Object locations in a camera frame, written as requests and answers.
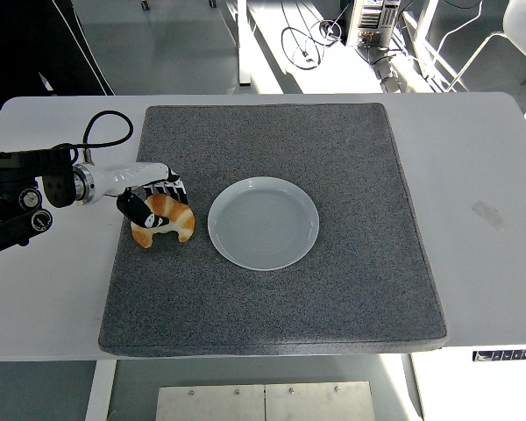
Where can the piece of clear tape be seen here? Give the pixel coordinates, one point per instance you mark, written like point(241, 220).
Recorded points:
point(488, 215)

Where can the black table control panel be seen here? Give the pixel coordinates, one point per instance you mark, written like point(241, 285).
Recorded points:
point(508, 355)

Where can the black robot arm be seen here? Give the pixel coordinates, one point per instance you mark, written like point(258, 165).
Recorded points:
point(54, 188)

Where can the white metal frame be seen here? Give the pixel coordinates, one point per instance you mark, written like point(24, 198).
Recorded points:
point(425, 39)

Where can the white chair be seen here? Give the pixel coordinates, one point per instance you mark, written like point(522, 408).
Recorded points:
point(523, 30)

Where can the white table leg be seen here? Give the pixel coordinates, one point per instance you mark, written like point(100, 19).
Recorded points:
point(414, 394)
point(98, 394)

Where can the grey speckled square mat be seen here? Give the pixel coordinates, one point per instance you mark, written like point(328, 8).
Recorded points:
point(267, 307)

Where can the round light grey plate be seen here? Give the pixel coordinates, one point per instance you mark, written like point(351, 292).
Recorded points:
point(263, 223)

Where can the golden croissant bread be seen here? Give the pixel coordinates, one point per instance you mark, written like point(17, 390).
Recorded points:
point(182, 223)

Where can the white computer tower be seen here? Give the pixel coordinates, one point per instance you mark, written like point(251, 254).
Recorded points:
point(370, 22)

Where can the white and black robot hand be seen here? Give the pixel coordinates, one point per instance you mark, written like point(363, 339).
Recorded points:
point(127, 175)

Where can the grey metal plate with screws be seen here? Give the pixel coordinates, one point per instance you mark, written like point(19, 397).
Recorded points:
point(210, 405)
point(320, 403)

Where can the person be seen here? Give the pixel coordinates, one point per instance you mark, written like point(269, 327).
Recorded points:
point(26, 44)

